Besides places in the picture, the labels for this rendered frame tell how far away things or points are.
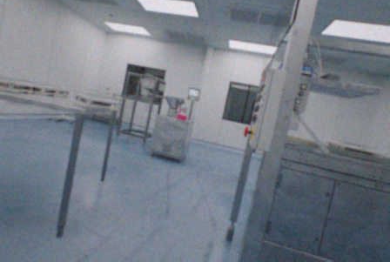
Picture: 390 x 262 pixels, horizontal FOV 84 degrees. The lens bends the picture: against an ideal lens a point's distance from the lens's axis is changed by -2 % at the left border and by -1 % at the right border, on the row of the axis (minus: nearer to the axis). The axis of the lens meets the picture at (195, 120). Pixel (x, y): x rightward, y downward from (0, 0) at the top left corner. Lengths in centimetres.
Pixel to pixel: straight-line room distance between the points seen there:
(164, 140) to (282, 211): 270
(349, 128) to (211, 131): 380
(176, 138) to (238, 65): 359
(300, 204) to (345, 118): 566
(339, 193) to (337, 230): 24
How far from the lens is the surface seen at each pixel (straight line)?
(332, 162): 164
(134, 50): 758
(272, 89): 72
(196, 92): 420
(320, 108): 699
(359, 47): 205
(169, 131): 391
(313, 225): 178
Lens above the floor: 101
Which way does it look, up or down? 3 degrees down
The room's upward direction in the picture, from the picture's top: 12 degrees clockwise
